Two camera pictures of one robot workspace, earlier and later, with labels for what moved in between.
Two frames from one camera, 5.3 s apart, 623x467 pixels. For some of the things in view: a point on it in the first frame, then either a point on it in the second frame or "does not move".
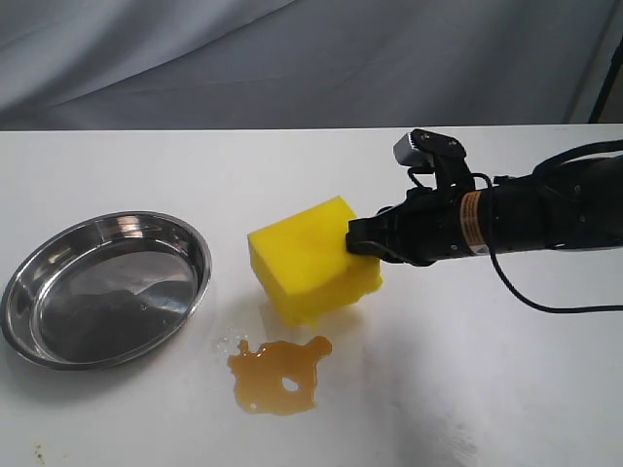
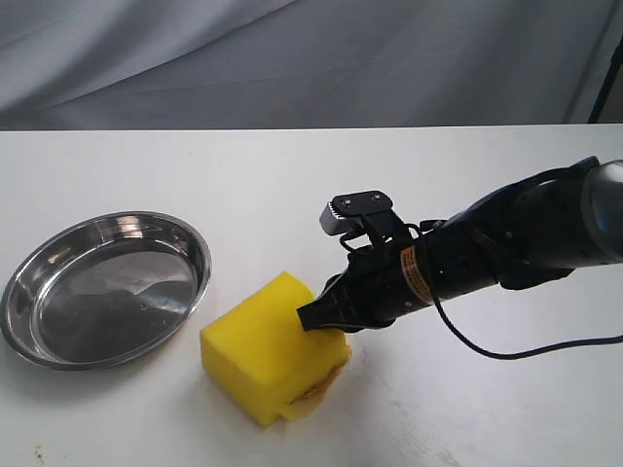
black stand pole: (608, 84) does not move
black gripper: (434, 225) → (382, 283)
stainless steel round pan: (102, 288) does not move
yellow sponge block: (305, 267) → (258, 355)
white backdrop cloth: (83, 64) does not move
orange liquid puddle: (259, 377) → (305, 405)
